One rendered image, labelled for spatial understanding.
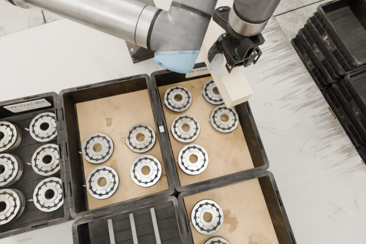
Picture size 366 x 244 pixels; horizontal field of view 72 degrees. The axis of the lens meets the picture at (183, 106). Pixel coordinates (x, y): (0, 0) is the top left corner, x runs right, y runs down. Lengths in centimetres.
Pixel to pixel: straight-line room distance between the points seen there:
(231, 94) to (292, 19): 178
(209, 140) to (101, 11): 59
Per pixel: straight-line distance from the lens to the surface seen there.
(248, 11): 48
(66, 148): 85
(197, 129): 88
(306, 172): 115
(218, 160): 90
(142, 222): 89
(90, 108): 97
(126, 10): 47
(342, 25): 184
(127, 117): 93
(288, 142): 114
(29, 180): 99
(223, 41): 59
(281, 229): 89
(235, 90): 68
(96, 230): 92
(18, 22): 242
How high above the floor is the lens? 171
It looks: 71 degrees down
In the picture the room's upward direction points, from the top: 9 degrees clockwise
